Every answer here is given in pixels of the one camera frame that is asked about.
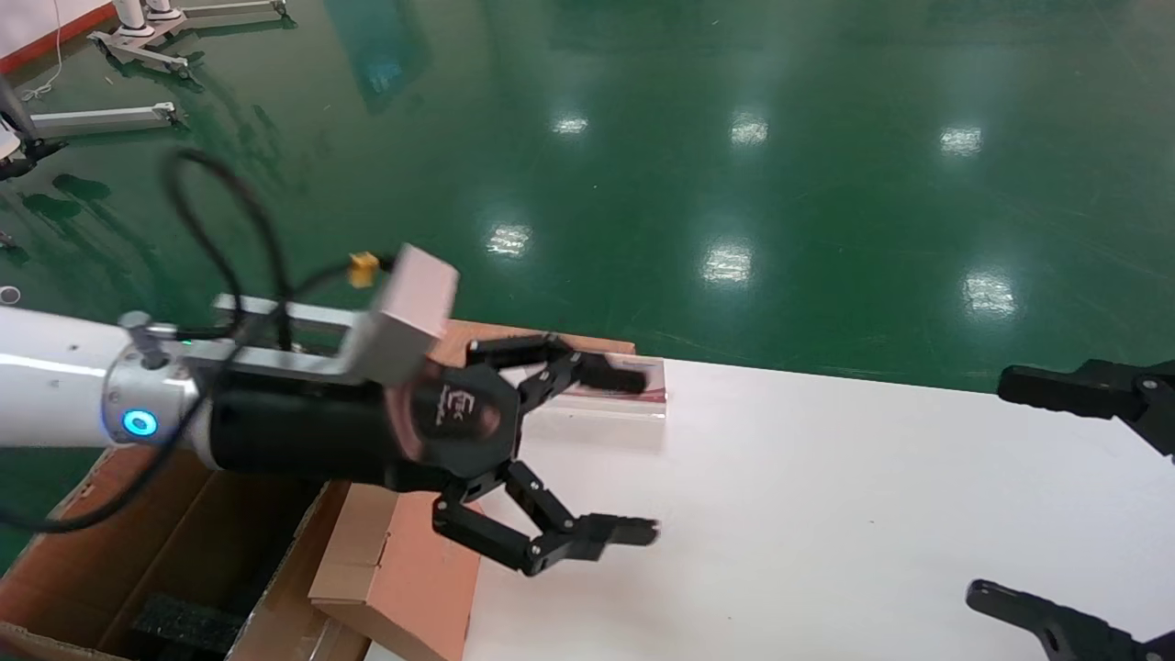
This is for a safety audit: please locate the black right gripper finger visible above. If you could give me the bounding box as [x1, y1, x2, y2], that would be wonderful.
[998, 360, 1175, 457]
[966, 578, 1175, 661]

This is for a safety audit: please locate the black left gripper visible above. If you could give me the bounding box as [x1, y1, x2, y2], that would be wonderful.
[207, 334, 660, 577]

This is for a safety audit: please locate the small cardboard box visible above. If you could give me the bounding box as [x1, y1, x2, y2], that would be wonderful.
[308, 482, 485, 661]

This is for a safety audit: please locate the large cardboard box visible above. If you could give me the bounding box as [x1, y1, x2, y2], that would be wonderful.
[0, 447, 368, 661]

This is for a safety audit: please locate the acrylic sign with red stripe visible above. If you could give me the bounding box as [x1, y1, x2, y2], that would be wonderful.
[551, 358, 668, 423]

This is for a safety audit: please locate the brown wooden board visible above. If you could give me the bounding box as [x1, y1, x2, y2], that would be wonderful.
[427, 319, 636, 368]

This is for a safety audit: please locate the black foam block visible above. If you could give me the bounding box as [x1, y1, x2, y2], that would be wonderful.
[129, 592, 244, 655]

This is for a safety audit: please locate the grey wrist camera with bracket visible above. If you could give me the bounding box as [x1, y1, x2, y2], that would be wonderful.
[184, 243, 460, 387]

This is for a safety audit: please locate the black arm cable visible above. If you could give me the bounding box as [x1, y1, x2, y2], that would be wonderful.
[0, 147, 405, 535]

